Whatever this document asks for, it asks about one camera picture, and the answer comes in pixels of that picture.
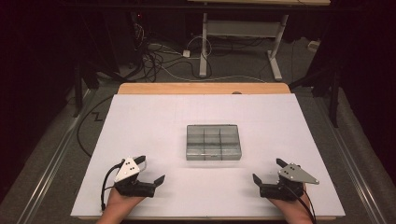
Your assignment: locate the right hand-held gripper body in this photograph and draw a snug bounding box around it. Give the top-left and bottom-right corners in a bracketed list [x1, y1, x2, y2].
[259, 162, 320, 202]

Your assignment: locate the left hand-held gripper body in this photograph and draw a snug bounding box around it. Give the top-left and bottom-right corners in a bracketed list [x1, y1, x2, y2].
[113, 156, 157, 198]

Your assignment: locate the clear plastic compartment box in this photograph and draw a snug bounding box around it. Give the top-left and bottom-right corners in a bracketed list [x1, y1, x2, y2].
[186, 124, 243, 161]

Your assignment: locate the person's left hand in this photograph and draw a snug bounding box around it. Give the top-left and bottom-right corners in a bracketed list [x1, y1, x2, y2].
[106, 188, 146, 217]

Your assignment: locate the person's right hand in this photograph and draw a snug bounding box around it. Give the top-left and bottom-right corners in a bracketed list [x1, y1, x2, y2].
[268, 186, 314, 217]

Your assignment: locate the white table sheet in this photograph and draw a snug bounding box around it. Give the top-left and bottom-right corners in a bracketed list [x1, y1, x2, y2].
[70, 93, 346, 218]

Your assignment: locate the black stand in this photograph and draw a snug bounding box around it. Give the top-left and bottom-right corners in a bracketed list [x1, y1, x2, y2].
[289, 66, 342, 129]
[72, 55, 104, 119]

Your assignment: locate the wooden table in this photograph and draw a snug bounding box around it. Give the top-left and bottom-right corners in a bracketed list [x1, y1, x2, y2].
[70, 82, 346, 222]

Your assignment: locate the right hand-held gripper black cable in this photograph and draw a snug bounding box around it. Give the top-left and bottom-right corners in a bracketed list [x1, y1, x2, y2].
[286, 183, 318, 224]

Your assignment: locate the black floor cable loop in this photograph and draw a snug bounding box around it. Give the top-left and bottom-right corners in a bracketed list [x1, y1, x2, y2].
[76, 95, 116, 159]

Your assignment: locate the metal floor rail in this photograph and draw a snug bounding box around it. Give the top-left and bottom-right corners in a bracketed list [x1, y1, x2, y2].
[312, 92, 389, 224]
[15, 88, 96, 224]

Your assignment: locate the tangle of black floor cables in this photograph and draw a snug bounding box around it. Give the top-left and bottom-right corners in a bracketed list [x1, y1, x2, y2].
[132, 18, 204, 83]

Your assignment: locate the white floor cable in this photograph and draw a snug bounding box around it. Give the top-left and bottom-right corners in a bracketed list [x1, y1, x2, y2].
[148, 35, 267, 84]

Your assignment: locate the white metal desk frame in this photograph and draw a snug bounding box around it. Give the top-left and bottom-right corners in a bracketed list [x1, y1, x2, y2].
[186, 0, 332, 82]

